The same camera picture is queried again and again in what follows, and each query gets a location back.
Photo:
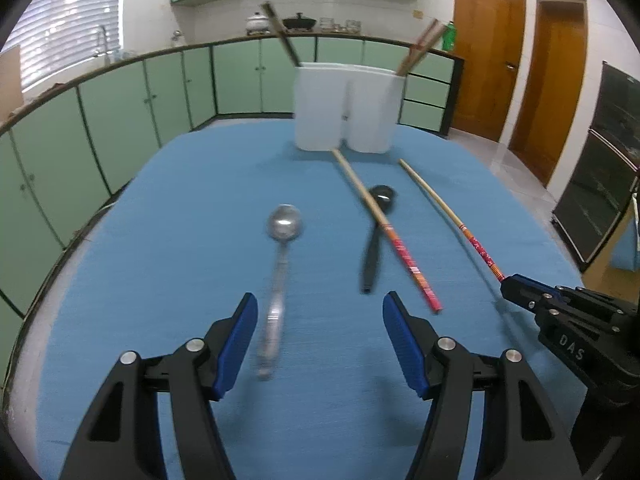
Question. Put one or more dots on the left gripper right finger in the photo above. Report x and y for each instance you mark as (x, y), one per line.
(521, 436)

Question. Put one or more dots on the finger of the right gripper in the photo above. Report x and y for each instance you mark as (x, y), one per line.
(531, 295)

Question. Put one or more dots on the wooden chopstick bundle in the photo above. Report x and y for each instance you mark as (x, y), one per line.
(453, 217)

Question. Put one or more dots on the red-tipped wooden chopstick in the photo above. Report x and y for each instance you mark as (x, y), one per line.
(391, 234)
(420, 48)

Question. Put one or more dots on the black plastic spoon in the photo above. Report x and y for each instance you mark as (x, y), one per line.
(384, 196)

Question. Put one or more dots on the silver metal spoon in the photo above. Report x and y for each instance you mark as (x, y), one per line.
(284, 225)

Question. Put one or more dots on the plain wooden chopstick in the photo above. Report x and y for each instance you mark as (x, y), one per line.
(279, 31)

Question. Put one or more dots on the green lower kitchen cabinets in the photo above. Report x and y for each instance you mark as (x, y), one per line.
(74, 149)

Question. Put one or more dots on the cardboard box at right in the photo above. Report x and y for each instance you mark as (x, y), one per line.
(615, 271)

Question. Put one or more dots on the black glass cabinet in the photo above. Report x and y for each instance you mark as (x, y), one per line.
(607, 172)

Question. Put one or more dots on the brown wooden door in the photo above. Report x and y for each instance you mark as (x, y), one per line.
(489, 40)
(553, 85)

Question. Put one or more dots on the blue table mat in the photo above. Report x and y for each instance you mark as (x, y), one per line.
(188, 238)

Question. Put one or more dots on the green bottle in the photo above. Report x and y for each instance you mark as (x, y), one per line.
(449, 37)

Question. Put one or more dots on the white double utensil holder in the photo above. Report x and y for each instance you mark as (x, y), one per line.
(345, 104)

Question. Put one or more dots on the cardboard box with printing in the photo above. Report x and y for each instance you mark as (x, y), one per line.
(11, 95)

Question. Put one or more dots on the black wok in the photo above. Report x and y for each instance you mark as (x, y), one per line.
(299, 23)

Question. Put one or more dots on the chrome sink faucet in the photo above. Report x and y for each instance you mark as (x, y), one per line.
(102, 49)

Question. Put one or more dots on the white cooking pot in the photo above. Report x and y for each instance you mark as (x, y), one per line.
(257, 24)

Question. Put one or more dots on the white window blinds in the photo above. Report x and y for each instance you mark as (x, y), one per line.
(56, 34)

